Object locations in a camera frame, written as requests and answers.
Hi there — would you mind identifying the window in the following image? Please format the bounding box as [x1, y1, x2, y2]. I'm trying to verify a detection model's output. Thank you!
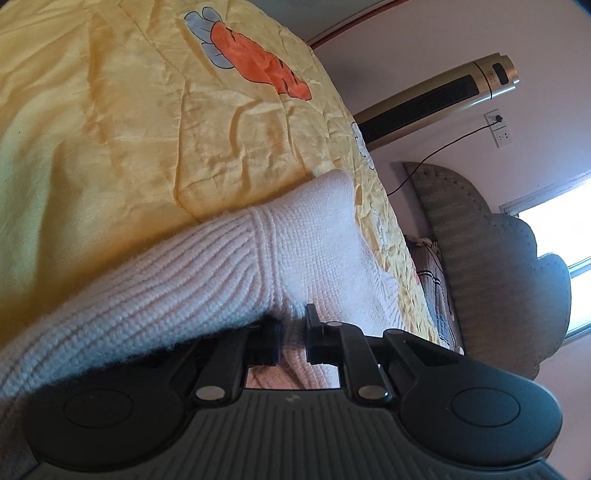
[502, 170, 591, 343]

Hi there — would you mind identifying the red door frame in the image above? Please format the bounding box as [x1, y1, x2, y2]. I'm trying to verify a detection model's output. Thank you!
[305, 0, 399, 48]

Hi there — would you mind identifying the yellow carrot print quilt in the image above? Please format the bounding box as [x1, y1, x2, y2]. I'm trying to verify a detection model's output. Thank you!
[0, 0, 465, 356]

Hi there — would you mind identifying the white knit sweater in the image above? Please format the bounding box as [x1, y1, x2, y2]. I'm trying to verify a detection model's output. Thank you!
[0, 168, 407, 480]

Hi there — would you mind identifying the striped pillow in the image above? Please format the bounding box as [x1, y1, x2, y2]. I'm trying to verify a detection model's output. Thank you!
[405, 234, 465, 349]

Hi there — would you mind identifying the grey padded headboard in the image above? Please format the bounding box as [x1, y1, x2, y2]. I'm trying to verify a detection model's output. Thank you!
[402, 161, 573, 384]

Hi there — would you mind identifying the gold standing air conditioner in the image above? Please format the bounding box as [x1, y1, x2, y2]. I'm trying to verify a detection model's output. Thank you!
[355, 53, 521, 149]

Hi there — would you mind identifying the black power cable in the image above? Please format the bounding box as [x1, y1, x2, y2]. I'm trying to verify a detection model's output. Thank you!
[387, 119, 499, 197]

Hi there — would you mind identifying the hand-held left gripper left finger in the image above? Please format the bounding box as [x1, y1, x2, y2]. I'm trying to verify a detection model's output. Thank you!
[157, 318, 283, 409]

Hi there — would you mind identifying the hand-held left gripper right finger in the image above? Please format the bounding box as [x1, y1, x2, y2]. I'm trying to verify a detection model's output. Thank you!
[305, 302, 444, 402]

